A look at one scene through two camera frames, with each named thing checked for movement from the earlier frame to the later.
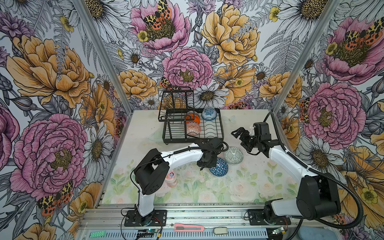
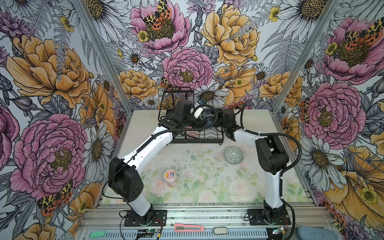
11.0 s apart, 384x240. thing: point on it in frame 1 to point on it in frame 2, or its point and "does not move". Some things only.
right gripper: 243,137 to 222,112
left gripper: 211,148 to 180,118
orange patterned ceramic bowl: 193,128 does not move
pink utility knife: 182,227 does not move
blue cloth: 306,232 does not move
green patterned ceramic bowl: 233,155 does not move
